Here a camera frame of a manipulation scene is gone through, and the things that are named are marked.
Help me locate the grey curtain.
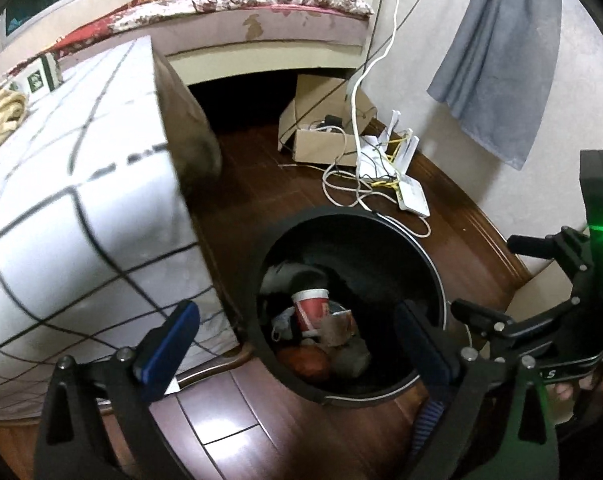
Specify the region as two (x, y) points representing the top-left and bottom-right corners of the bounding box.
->
(426, 0), (565, 171)

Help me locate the white router with antennas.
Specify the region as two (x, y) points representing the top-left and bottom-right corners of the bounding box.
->
(356, 110), (421, 186)

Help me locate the person's right hand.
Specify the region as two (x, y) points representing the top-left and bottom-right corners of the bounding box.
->
(551, 350), (603, 421)

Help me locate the white cable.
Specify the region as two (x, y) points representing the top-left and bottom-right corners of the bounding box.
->
(323, 0), (432, 241)

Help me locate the cardboard box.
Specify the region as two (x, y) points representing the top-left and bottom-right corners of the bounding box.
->
(278, 74), (377, 167)

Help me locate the bed with red headboard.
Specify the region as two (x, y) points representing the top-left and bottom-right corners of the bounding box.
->
(0, 0), (377, 86)

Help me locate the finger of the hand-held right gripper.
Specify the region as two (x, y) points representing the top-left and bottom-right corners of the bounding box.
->
(507, 227), (591, 281)
(451, 297), (603, 357)

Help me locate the flat white router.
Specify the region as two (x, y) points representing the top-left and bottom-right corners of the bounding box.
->
(396, 177), (431, 218)

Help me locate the yellow cable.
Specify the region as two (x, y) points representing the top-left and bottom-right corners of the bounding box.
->
(371, 130), (415, 191)

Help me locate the yellow towel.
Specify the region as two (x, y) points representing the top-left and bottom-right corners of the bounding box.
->
(0, 87), (28, 146)

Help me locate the white checkered tablecloth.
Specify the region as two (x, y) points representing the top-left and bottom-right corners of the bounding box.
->
(0, 35), (242, 396)

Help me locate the black round trash bin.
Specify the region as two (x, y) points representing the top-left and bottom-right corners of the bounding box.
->
(246, 208), (449, 408)

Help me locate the red paper cup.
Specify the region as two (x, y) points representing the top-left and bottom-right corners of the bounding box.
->
(292, 288), (331, 339)

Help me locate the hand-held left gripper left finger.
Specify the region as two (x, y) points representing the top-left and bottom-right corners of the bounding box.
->
(34, 300), (201, 480)

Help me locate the black cable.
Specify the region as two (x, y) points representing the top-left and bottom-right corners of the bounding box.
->
(346, 0), (445, 106)

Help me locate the orange plastic bag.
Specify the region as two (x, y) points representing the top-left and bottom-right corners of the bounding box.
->
(276, 345), (331, 378)

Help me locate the blue slipper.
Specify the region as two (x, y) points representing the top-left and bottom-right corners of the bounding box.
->
(410, 402), (442, 453)

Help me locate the green and white box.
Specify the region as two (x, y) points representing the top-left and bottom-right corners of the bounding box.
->
(24, 55), (63, 95)

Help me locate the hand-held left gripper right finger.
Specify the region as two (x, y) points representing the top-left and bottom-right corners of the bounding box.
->
(395, 300), (557, 480)

